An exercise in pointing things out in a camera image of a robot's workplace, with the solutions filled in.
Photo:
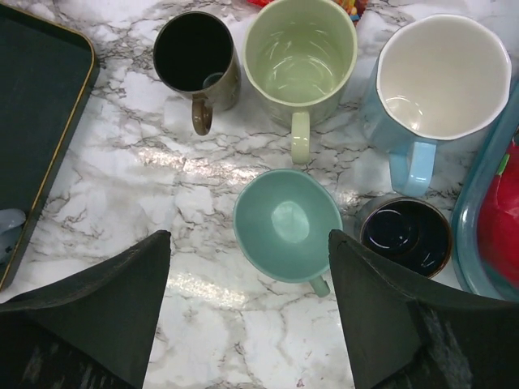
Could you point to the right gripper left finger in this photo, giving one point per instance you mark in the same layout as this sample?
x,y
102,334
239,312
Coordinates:
x,y
94,329

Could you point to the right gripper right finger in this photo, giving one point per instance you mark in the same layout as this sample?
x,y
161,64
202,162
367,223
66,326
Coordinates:
x,y
403,330

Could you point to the dark blue mug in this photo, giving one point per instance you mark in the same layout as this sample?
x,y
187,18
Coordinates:
x,y
406,231

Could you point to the grey blue mug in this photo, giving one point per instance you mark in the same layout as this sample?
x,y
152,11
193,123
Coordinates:
x,y
12,222

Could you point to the green teal mug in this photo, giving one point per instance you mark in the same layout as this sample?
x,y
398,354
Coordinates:
x,y
282,220

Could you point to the light blue mug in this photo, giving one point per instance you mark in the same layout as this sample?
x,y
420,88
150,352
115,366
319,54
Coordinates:
x,y
436,80

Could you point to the brown striped mug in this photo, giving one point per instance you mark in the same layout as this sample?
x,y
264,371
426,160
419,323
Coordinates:
x,y
194,55

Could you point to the light green mug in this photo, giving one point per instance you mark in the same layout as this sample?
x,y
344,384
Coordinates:
x,y
299,56

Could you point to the teal plastic fruit bowl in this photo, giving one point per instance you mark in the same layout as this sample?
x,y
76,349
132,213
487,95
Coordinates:
x,y
473,275

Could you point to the red dragon fruit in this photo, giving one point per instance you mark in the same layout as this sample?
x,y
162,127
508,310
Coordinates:
x,y
498,218

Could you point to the dark green tray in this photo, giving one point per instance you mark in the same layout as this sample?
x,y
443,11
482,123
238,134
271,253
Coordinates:
x,y
47,74

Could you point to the red snack bag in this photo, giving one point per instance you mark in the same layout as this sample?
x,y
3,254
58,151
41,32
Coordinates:
x,y
354,8

